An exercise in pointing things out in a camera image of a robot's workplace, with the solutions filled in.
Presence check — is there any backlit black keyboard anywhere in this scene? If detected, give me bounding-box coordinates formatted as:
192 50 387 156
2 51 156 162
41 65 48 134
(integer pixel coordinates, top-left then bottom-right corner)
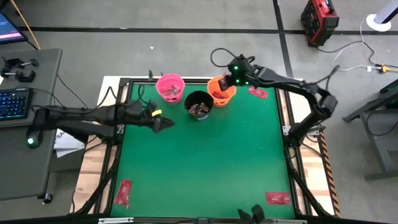
0 87 34 121

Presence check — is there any slanted stand pole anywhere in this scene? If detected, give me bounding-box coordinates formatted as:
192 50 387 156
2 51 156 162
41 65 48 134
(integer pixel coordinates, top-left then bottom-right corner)
377 0 398 24

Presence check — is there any candy bars pile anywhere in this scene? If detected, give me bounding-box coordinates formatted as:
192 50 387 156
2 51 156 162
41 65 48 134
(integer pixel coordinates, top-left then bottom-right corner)
188 102 211 116

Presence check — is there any grey side table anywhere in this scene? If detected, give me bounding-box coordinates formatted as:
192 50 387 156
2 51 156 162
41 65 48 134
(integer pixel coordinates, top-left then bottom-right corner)
343 79 398 182

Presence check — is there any black table frame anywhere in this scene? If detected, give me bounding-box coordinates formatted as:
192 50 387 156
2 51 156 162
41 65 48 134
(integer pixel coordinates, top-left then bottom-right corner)
70 77 335 224

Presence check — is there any grey desk panel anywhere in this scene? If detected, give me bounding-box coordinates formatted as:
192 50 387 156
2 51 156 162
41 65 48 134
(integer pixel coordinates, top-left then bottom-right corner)
0 48 63 129
0 122 59 202

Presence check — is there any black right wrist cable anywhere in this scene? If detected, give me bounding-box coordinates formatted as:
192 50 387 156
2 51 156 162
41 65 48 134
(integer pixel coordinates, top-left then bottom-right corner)
210 47 239 68

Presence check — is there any red black tool case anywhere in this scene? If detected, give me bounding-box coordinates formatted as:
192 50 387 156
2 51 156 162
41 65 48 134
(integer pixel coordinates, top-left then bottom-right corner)
300 0 340 48

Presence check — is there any black c-clamp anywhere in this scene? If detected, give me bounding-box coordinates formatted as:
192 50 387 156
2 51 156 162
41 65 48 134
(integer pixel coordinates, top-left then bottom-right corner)
1 57 40 71
0 70 37 83

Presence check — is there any yellow black hazard strip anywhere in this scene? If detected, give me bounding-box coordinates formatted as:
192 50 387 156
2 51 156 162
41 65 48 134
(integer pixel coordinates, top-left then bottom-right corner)
318 132 342 218

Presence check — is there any white round stand base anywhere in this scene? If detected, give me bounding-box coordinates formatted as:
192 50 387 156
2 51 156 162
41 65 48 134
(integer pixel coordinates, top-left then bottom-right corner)
365 13 392 32

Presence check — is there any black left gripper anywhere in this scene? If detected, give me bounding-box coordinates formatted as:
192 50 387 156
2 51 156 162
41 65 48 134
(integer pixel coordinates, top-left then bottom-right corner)
123 99 176 134

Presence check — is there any black floor cable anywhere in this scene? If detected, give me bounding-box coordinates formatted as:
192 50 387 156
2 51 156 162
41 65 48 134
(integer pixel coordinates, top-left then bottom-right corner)
313 40 398 69

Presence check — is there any white paper sheet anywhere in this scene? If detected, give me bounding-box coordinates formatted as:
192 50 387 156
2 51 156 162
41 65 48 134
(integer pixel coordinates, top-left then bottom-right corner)
53 132 86 159

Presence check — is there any black computer mouse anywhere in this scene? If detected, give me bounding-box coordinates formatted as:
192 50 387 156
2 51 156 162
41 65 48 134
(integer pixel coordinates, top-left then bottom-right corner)
25 129 44 149

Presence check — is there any orange pumpkin halloween bucket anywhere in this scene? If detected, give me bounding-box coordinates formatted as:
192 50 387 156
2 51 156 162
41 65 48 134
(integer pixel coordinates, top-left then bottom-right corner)
206 76 237 108

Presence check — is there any candy bags heap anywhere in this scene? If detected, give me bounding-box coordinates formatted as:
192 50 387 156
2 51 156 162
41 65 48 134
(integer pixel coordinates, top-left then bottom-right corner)
164 86 182 96

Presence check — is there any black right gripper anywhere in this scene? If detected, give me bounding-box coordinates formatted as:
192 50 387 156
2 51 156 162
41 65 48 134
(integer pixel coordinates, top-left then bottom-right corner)
218 54 256 92

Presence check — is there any silver metal bracket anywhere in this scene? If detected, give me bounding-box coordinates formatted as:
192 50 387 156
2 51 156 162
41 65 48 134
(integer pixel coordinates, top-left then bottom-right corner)
272 218 308 224
98 217 134 224

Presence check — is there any black handheld device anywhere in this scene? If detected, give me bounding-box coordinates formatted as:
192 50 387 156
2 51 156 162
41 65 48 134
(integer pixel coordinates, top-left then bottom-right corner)
237 203 266 224

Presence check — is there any computer monitor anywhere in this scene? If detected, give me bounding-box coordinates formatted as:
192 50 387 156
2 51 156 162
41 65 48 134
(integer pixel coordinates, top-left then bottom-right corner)
0 11 28 45

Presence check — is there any yellow wooden stick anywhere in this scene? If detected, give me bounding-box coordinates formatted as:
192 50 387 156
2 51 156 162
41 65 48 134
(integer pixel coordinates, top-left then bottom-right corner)
10 0 40 50

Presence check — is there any yellow plug connector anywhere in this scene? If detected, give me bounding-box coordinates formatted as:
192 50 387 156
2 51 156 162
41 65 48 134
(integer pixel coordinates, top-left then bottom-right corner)
377 63 398 75

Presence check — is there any white floor cable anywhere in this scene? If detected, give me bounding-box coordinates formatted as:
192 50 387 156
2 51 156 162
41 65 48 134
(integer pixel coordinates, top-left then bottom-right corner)
331 14 382 73

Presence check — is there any pink halloween bucket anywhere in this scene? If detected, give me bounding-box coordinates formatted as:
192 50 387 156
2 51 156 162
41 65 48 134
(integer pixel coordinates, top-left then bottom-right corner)
155 73 187 105

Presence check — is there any black halloween bucket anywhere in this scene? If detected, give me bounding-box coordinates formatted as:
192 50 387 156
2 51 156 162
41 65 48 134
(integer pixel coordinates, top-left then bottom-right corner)
183 90 215 121

